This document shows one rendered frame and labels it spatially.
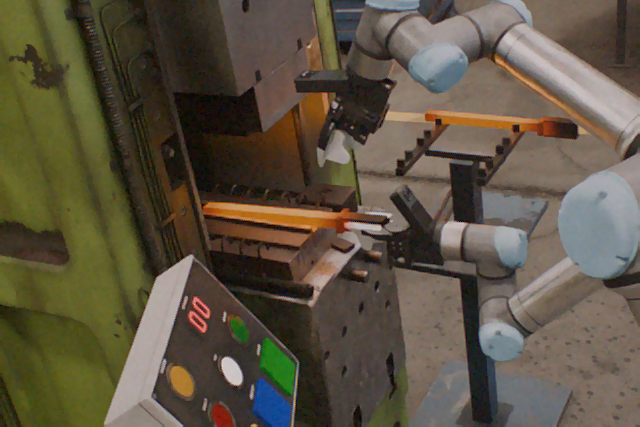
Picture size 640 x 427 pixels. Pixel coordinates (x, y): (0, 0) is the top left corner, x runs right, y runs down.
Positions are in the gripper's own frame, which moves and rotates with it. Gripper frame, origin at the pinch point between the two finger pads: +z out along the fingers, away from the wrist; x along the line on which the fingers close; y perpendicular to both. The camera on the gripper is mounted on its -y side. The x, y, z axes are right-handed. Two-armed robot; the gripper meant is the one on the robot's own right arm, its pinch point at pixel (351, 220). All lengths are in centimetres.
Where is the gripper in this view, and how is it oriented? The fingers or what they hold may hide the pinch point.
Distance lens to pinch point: 181.2
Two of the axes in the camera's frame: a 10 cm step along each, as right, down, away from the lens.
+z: -8.7, -0.9, 4.8
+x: 4.6, -5.0, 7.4
